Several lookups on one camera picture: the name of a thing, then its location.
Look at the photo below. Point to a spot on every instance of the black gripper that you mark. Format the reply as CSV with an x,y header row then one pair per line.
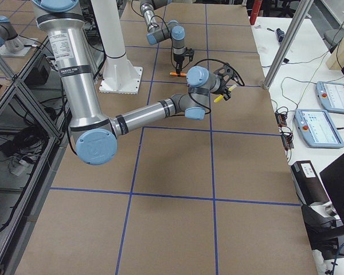
x,y
178,59
223,87

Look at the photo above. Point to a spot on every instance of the orange highlighter pen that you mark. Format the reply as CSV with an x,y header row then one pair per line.
x,y
178,74

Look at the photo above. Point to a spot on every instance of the yellow highlighter pen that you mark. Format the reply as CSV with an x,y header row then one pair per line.
x,y
224,93

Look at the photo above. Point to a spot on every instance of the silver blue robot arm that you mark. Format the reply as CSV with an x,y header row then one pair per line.
x,y
95,133
159,31

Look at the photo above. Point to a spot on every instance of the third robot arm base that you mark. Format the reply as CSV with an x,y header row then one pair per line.
x,y
11,44

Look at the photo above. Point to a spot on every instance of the near light blue teach pendant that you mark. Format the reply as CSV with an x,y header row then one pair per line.
x,y
317,128

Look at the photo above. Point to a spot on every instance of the light blue teach pendant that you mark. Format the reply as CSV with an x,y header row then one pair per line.
x,y
331,96
317,128

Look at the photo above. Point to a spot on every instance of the far light blue teach pendant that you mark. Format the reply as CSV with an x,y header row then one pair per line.
x,y
331,96

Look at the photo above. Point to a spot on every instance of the black box with label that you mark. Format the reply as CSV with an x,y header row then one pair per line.
x,y
309,188

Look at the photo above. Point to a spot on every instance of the black computer monitor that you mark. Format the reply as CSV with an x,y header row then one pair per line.
x,y
333,180

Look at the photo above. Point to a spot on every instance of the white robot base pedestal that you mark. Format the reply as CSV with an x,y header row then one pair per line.
x,y
119,75

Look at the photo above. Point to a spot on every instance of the aluminium frame post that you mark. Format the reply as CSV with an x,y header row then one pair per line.
x,y
292,30

